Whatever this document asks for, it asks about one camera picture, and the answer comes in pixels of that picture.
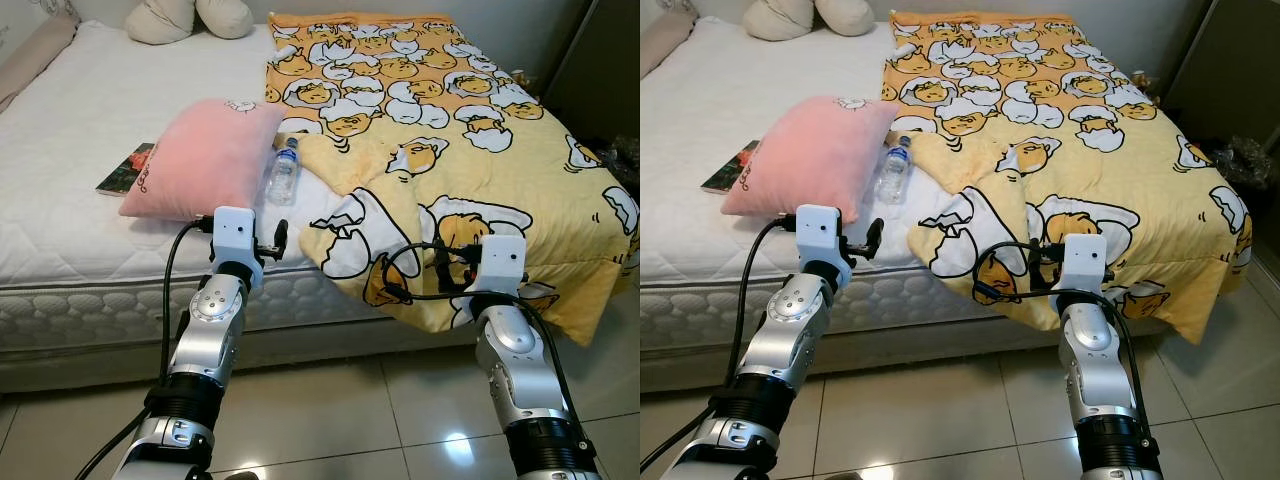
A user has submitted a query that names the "beige plush cushion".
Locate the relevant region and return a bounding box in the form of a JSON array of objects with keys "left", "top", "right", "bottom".
[
  {"left": 125, "top": 0, "right": 197, "bottom": 46},
  {"left": 814, "top": 0, "right": 876, "bottom": 38},
  {"left": 195, "top": 0, "right": 255, "bottom": 41},
  {"left": 742, "top": 0, "right": 816, "bottom": 43}
]

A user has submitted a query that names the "dark book with red cover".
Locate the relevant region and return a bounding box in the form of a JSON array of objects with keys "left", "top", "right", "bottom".
[
  {"left": 700, "top": 140, "right": 761, "bottom": 194},
  {"left": 96, "top": 142, "right": 158, "bottom": 197}
]

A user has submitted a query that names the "dark wardrobe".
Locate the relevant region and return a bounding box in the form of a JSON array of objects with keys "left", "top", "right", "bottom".
[
  {"left": 1160, "top": 0, "right": 1280, "bottom": 151},
  {"left": 540, "top": 0, "right": 641, "bottom": 146}
]

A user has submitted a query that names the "white quilted mattress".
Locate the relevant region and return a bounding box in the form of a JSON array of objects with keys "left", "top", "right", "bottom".
[
  {"left": 0, "top": 18, "right": 471, "bottom": 353},
  {"left": 640, "top": 15, "right": 1061, "bottom": 351}
]

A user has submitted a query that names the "dark clutter pile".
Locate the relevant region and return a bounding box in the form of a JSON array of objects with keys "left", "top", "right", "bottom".
[
  {"left": 600, "top": 135, "right": 641, "bottom": 191},
  {"left": 1215, "top": 135, "right": 1276, "bottom": 191}
]

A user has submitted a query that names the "yellow egg print blanket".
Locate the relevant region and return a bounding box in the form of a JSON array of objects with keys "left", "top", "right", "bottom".
[
  {"left": 263, "top": 12, "right": 641, "bottom": 347},
  {"left": 880, "top": 10, "right": 1256, "bottom": 346}
]

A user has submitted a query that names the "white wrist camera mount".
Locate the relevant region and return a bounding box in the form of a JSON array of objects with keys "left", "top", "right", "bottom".
[
  {"left": 796, "top": 205, "right": 849, "bottom": 267},
  {"left": 1060, "top": 233, "right": 1109, "bottom": 294},
  {"left": 478, "top": 235, "right": 528, "bottom": 297},
  {"left": 212, "top": 207, "right": 264, "bottom": 269}
]

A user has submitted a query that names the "pink plush pillow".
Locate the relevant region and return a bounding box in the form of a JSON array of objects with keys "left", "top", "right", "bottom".
[
  {"left": 118, "top": 97, "right": 288, "bottom": 223},
  {"left": 720, "top": 95, "right": 899, "bottom": 223}
]

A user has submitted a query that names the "beige bed base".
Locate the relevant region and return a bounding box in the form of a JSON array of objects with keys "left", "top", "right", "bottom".
[
  {"left": 0, "top": 320, "right": 481, "bottom": 393},
  {"left": 640, "top": 320, "right": 1181, "bottom": 393}
]

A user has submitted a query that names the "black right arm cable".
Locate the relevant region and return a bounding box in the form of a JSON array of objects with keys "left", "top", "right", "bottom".
[
  {"left": 972, "top": 238, "right": 1151, "bottom": 441},
  {"left": 380, "top": 238, "right": 596, "bottom": 471}
]

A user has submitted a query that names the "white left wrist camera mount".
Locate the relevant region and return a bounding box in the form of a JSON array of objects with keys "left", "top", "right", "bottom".
[
  {"left": 796, "top": 205, "right": 849, "bottom": 267},
  {"left": 212, "top": 207, "right": 264, "bottom": 269}
]

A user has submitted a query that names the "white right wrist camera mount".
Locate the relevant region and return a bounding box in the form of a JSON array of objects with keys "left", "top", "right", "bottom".
[
  {"left": 478, "top": 235, "right": 528, "bottom": 297},
  {"left": 1060, "top": 233, "right": 1109, "bottom": 294}
]

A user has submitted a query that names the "clear plastic water bottle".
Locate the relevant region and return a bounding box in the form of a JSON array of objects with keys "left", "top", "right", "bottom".
[
  {"left": 264, "top": 136, "right": 302, "bottom": 207},
  {"left": 875, "top": 135, "right": 913, "bottom": 205}
]

